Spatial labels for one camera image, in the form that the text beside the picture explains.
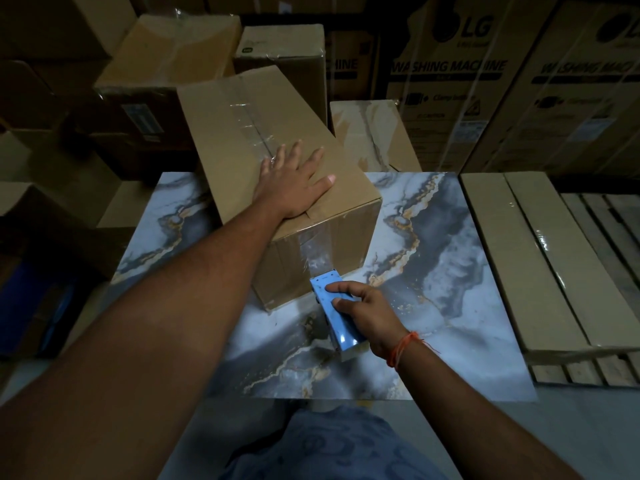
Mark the person's right hand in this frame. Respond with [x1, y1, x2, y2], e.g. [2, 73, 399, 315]
[326, 281, 412, 364]

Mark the person's left hand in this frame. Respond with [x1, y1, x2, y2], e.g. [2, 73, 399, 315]
[252, 140, 337, 220]

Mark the blue tape dispenser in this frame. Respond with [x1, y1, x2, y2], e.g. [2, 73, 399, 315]
[309, 269, 372, 353]

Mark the taped brown cardboard box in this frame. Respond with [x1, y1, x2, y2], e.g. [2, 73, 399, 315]
[177, 65, 383, 313]

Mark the person's left forearm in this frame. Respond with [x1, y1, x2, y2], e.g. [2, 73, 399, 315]
[0, 197, 296, 480]

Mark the person's right forearm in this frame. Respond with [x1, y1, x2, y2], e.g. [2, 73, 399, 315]
[387, 335, 583, 480]

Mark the marble patterned slab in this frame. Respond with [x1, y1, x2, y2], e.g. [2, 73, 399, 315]
[330, 100, 423, 173]

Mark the dark printed cardboard box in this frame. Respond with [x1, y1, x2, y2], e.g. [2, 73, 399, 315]
[325, 30, 381, 103]

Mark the green label cardboard box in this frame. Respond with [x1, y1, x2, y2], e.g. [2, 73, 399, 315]
[234, 24, 328, 128]

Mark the small tan cardboard box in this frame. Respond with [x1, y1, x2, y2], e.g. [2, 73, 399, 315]
[97, 181, 162, 230]

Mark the blue patterned garment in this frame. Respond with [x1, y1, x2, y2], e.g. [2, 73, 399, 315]
[220, 405, 448, 480]

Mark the large wrapped cardboard box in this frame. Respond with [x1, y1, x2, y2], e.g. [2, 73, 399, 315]
[94, 14, 243, 183]

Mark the tall washing machine carton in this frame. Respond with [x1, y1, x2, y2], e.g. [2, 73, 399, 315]
[385, 0, 558, 173]
[462, 0, 640, 178]

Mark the long flat cardboard box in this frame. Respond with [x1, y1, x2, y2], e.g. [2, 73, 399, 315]
[460, 172, 596, 353]
[504, 171, 640, 365]

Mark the open brown cardboard box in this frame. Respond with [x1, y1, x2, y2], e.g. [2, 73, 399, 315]
[0, 182, 136, 280]

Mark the blue plastic crate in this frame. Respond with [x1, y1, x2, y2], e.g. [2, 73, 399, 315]
[0, 265, 76, 358]

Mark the wooden pallet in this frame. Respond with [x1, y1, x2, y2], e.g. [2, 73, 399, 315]
[530, 192, 640, 386]

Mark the orange thread bracelet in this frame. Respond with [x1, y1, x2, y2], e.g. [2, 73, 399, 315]
[386, 331, 441, 369]

